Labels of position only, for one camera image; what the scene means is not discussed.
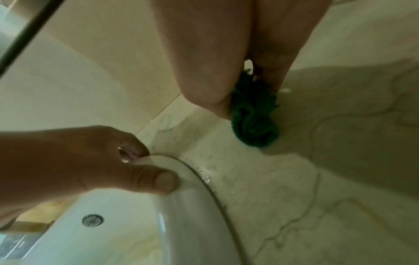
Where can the person's left hand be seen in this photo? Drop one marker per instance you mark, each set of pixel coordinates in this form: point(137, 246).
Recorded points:
point(65, 160)

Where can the person's right hand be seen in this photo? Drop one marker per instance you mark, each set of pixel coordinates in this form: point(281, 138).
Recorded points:
point(209, 51)

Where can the green cloth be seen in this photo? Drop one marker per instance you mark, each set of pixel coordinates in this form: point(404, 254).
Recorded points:
point(255, 121)

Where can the white round sink basin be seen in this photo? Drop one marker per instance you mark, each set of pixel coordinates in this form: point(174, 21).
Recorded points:
point(147, 233)

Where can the chrome square faucet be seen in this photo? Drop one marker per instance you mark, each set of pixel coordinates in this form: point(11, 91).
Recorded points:
point(19, 243)

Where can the metal framed wall mirror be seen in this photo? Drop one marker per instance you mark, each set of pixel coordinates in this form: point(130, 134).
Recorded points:
point(13, 15)

